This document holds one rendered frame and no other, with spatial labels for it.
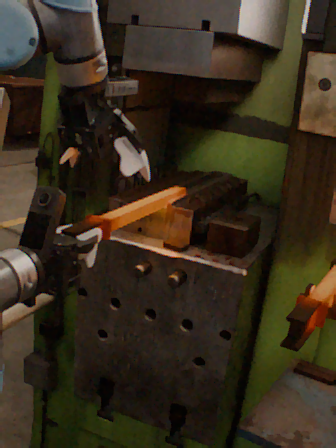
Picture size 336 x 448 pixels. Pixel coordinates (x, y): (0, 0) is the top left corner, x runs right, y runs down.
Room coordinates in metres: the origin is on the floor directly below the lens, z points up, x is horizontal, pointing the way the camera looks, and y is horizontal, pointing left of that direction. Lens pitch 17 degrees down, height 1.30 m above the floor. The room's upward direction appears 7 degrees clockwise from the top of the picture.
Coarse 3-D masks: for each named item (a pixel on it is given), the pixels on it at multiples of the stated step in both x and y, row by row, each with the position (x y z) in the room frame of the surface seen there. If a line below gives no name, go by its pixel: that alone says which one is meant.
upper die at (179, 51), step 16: (128, 32) 1.18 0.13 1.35; (144, 32) 1.17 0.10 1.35; (160, 32) 1.15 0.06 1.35; (176, 32) 1.14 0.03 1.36; (192, 32) 1.13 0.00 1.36; (208, 32) 1.11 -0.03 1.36; (128, 48) 1.18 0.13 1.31; (144, 48) 1.16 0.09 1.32; (160, 48) 1.15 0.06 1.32; (176, 48) 1.14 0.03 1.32; (192, 48) 1.12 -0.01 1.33; (208, 48) 1.11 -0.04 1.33; (224, 48) 1.18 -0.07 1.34; (240, 48) 1.29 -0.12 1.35; (256, 48) 1.42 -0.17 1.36; (128, 64) 1.18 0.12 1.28; (144, 64) 1.16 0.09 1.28; (160, 64) 1.15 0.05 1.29; (176, 64) 1.14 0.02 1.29; (192, 64) 1.12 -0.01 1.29; (208, 64) 1.11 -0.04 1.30; (224, 64) 1.19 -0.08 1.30; (240, 64) 1.30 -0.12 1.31; (256, 64) 1.44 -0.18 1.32; (240, 80) 1.32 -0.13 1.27; (256, 80) 1.46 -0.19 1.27
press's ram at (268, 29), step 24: (120, 0) 1.19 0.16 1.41; (144, 0) 1.17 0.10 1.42; (168, 0) 1.15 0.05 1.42; (192, 0) 1.13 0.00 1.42; (216, 0) 1.11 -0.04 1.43; (240, 0) 1.09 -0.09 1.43; (264, 0) 1.24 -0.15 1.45; (288, 0) 1.46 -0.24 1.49; (120, 24) 1.19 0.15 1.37; (144, 24) 1.17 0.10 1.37; (168, 24) 1.15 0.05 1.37; (192, 24) 1.13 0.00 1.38; (216, 24) 1.11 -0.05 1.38; (240, 24) 1.10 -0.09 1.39; (264, 24) 1.27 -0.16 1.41
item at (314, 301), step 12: (324, 288) 0.75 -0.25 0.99; (300, 300) 0.69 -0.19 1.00; (312, 300) 0.68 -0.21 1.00; (324, 300) 0.71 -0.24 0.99; (300, 312) 0.63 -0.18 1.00; (312, 312) 0.64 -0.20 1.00; (324, 312) 0.67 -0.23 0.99; (300, 324) 0.61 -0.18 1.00; (312, 324) 0.68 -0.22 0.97; (288, 336) 0.61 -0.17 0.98; (300, 336) 0.63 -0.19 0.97; (288, 348) 0.61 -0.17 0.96; (300, 348) 0.61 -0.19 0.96
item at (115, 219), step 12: (168, 192) 1.17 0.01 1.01; (180, 192) 1.20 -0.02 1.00; (132, 204) 1.04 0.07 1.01; (144, 204) 1.05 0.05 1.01; (156, 204) 1.09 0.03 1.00; (96, 216) 0.90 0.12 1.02; (108, 216) 0.93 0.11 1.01; (120, 216) 0.95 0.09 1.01; (132, 216) 0.99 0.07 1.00; (72, 228) 0.83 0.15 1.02; (84, 228) 0.84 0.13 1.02; (108, 228) 0.89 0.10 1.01
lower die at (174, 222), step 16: (176, 176) 1.48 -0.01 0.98; (192, 176) 1.46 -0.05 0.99; (224, 176) 1.46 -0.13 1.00; (128, 192) 1.25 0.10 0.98; (144, 192) 1.22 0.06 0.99; (192, 192) 1.24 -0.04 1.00; (208, 192) 1.29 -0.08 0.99; (240, 192) 1.44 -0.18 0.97; (112, 208) 1.18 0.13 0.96; (176, 208) 1.12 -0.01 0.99; (192, 208) 1.13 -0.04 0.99; (208, 208) 1.20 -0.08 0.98; (128, 224) 1.16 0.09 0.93; (144, 224) 1.15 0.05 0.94; (160, 224) 1.13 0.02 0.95; (176, 224) 1.12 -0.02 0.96; (192, 224) 1.11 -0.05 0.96; (176, 240) 1.12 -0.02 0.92; (192, 240) 1.13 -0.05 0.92
